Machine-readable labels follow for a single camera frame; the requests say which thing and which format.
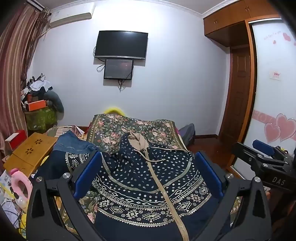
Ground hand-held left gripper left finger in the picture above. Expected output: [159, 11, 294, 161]
[26, 151, 103, 241]

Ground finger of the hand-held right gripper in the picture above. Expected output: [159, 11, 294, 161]
[232, 142, 288, 172]
[253, 139, 281, 158]

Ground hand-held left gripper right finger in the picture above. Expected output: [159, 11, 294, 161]
[195, 151, 271, 241]

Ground navy patterned zip hoodie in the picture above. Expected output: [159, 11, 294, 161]
[35, 133, 232, 241]

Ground blue jeans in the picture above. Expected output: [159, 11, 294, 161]
[54, 131, 102, 154]

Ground grey purple backpack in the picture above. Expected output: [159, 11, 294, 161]
[178, 123, 196, 145]

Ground striped cloth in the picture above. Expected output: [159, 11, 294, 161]
[55, 125, 82, 138]

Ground floral bed blanket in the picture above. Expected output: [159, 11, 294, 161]
[54, 113, 247, 233]

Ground white heart-print wardrobe door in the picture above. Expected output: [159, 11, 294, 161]
[232, 17, 296, 175]

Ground brown wooden door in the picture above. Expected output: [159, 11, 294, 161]
[218, 45, 258, 142]

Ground wooden folding table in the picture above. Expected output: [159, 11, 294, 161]
[3, 132, 58, 178]

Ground yellow plastic item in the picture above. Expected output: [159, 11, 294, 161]
[103, 106, 124, 115]

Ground pink plastic toy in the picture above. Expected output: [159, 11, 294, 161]
[9, 168, 33, 212]

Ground red box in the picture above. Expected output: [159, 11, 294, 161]
[5, 130, 27, 151]

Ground orange box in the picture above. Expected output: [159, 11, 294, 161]
[25, 100, 47, 112]

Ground pile of mixed clutter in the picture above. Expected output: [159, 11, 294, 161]
[20, 73, 53, 103]

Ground striped maroon curtain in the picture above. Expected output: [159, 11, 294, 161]
[0, 3, 51, 160]

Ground wooden overhead cabinet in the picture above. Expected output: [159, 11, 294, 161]
[203, 0, 282, 47]

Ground white air conditioner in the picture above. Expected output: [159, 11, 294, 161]
[49, 3, 96, 29]

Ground black television cable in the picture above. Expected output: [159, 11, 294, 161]
[93, 46, 106, 72]

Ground small black wall monitor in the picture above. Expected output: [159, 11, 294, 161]
[103, 59, 134, 80]

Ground large black wall television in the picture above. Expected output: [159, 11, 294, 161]
[94, 30, 149, 60]

